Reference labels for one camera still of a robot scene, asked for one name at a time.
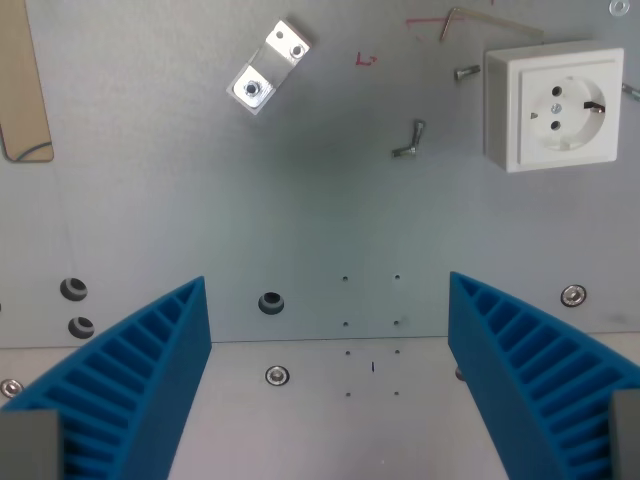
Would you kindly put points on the round head panel bolt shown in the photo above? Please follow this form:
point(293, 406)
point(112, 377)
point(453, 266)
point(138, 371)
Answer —
point(458, 373)
point(10, 387)
point(573, 295)
point(277, 375)

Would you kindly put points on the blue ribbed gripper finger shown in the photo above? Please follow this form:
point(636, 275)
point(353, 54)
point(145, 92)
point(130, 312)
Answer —
point(520, 370)
point(125, 380)

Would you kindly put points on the tan wooden board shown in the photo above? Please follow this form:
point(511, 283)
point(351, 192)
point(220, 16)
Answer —
point(22, 85)

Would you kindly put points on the metal flat washer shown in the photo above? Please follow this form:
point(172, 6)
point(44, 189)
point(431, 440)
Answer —
point(619, 7)

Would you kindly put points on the shiny metal Z bracket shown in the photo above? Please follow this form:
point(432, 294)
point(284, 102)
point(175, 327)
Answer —
point(269, 65)

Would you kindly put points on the metal hex allen key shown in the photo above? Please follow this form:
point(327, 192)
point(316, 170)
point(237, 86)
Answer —
point(480, 21)

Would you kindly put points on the white wall power socket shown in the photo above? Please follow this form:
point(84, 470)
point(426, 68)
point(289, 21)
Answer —
point(556, 107)

